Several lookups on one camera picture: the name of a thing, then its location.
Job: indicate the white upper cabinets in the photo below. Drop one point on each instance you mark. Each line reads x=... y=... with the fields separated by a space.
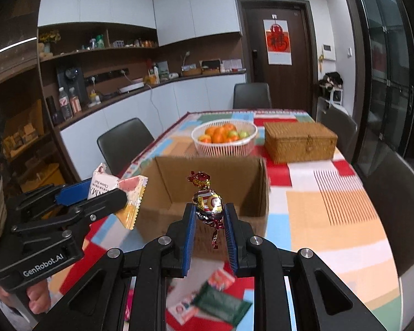
x=107 y=0

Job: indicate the red label water bottle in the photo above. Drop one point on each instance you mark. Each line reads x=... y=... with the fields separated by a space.
x=65 y=105

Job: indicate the yellow counter box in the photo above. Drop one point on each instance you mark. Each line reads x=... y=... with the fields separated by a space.
x=151 y=79

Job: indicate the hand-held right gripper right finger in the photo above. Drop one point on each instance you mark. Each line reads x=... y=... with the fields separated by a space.
x=229 y=238

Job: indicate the black countertop appliance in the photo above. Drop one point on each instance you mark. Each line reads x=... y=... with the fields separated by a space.
x=70 y=76

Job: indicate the colourful patchwork tablecloth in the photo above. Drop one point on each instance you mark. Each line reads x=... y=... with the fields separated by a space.
x=331 y=213

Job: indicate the green snack packet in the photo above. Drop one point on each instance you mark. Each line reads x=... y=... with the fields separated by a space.
x=220 y=303

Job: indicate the person's left hand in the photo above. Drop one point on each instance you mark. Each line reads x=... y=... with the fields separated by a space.
x=39 y=298

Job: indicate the sunflower bouquet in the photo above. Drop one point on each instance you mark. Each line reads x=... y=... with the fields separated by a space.
x=50 y=37

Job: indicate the small black framed board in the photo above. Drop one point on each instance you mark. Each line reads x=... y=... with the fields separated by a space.
x=211 y=64

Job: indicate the brown wall shelf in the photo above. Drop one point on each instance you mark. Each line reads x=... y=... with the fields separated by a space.
x=89 y=51

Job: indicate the red striped foil candy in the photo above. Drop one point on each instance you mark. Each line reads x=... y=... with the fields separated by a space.
x=208 y=201

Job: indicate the white lower cabinets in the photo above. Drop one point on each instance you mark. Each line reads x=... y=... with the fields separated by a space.
x=179 y=100

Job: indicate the dark brown door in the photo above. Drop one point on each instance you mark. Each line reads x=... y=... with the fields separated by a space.
x=255 y=41

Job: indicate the white intercom panel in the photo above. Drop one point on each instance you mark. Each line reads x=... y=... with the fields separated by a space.
x=328 y=53

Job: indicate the beige plush toy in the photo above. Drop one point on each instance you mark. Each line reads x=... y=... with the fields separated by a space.
x=44 y=52

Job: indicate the dark wooden shelving unit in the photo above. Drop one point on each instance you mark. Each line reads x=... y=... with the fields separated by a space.
x=20 y=82

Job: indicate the pile of oranges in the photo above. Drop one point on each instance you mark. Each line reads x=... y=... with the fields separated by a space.
x=219 y=133

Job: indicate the black flask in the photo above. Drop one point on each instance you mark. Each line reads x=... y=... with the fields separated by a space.
x=52 y=112

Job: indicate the white cabinets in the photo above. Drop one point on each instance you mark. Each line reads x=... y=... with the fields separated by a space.
x=179 y=100
x=107 y=0

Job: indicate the white desk card stand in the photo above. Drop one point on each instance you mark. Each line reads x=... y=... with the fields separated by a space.
x=232 y=64

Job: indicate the black wall outlet strip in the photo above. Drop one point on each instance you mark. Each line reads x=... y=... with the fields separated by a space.
x=105 y=74

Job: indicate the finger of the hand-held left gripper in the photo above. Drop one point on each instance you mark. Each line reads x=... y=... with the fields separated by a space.
x=74 y=191
x=105 y=201

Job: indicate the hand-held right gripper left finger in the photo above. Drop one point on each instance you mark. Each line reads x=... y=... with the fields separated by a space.
x=189 y=238

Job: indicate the red white wall calendar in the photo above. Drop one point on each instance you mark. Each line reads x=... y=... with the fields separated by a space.
x=277 y=38

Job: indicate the white red snack packet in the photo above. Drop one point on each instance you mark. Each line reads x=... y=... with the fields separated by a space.
x=183 y=312

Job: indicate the dark grey dining chair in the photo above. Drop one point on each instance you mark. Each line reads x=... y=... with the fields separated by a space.
x=252 y=94
x=341 y=127
x=124 y=144
x=400 y=213

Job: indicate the wicker lidded box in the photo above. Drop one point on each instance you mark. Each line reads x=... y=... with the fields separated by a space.
x=296 y=141

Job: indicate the white flat cooker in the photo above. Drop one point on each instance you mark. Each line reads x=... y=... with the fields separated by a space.
x=133 y=88

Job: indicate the wicker counter tray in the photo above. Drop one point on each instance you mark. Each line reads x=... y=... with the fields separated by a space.
x=192 y=72

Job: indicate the green apple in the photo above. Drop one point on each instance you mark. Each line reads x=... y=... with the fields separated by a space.
x=244 y=133
x=232 y=133

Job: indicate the yellow storage crate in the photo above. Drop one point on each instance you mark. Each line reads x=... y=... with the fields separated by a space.
x=43 y=177

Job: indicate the small white rack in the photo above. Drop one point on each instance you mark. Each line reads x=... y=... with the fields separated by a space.
x=335 y=98

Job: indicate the orange snack packet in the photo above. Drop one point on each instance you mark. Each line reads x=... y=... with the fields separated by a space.
x=220 y=279

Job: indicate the brown cardboard box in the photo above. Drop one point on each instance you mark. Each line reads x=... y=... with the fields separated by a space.
x=176 y=182

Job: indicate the white pink yellow snack packet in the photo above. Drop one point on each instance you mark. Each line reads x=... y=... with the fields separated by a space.
x=131 y=186

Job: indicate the dark cloth pile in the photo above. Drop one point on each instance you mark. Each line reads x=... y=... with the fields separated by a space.
x=331 y=80

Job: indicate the white plastic fruit basket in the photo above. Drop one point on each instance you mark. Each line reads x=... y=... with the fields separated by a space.
x=224 y=149

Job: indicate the small white yellow bottle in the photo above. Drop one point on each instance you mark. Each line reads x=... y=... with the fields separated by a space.
x=95 y=97

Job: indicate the black glass sliding door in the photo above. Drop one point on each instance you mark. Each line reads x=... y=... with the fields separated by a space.
x=383 y=76

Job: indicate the green picture frame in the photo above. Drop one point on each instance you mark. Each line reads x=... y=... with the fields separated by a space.
x=163 y=70

